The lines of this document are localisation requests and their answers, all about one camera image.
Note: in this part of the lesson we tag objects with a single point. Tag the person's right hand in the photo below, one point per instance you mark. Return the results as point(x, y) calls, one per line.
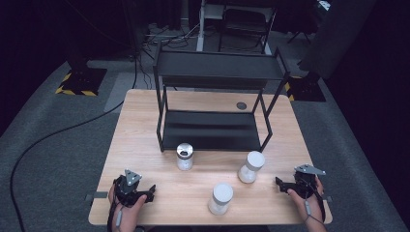
point(314, 208)

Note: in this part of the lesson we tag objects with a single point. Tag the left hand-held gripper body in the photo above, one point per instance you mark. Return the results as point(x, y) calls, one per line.
point(129, 190)

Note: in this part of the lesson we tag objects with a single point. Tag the person's left hand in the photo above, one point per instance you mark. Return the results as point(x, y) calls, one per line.
point(127, 216)

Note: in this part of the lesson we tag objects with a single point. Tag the black folding chair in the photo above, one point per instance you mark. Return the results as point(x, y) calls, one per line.
point(246, 22)

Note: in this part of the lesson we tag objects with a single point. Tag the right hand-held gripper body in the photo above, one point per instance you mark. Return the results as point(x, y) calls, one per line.
point(304, 185)

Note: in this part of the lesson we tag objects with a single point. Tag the white desk leg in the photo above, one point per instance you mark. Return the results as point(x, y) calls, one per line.
point(200, 32)

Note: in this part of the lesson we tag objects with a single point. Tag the black stand base striped tape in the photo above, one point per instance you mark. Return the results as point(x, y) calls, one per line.
point(83, 80)
point(306, 90)

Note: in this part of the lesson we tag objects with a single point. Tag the black metal two-tier shelf rack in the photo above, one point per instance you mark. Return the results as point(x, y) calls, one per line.
point(209, 129)

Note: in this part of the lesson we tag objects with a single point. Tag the silver-lidded glass jar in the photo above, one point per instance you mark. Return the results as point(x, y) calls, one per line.
point(184, 162)

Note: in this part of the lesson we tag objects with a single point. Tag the grey curtain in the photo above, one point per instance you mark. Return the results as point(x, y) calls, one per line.
point(335, 35)

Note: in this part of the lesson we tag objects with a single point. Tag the white-lidded glass jar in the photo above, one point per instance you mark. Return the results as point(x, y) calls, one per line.
point(222, 193)
point(254, 160)

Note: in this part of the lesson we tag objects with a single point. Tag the grey round table grommet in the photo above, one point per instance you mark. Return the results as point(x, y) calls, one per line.
point(241, 106)

